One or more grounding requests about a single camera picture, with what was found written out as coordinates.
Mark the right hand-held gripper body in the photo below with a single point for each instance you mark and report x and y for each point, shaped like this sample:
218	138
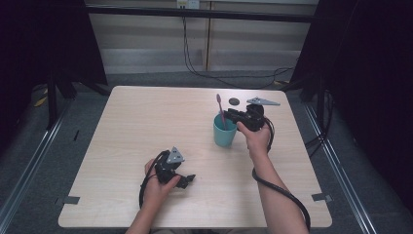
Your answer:
253	118

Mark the black curtain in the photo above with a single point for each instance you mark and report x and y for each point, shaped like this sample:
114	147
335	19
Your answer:
39	39
367	65

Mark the black horizontal bar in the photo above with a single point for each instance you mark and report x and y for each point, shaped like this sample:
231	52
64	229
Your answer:
195	13

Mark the black metal stand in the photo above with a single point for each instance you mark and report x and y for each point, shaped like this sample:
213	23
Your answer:
52	97
320	104

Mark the small black floor tape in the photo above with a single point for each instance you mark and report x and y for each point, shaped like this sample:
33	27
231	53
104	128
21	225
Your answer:
76	135

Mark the dark round table grommet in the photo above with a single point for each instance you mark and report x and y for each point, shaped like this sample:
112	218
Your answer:
234	101

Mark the person's right hand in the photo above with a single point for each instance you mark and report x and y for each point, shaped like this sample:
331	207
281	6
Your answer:
258	141

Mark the metal floor rail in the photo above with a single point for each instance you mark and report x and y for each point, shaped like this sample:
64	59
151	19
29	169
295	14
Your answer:
344	182
32	162

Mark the grey tape strip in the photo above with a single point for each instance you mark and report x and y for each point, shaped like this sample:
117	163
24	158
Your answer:
71	200
321	197

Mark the yellow floor tape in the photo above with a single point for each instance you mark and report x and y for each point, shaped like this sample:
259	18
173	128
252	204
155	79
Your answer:
40	101

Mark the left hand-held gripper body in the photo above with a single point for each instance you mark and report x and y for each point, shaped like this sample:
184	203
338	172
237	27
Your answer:
165	172

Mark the pink toothbrush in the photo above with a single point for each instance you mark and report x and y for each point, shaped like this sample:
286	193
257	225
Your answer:
219	102

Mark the teal cup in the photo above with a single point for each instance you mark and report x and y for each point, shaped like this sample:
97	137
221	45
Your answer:
222	138

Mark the white wall socket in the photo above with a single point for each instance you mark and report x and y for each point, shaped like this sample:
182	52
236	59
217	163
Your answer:
188	4

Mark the person's left hand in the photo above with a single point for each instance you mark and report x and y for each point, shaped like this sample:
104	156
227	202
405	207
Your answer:
156	193

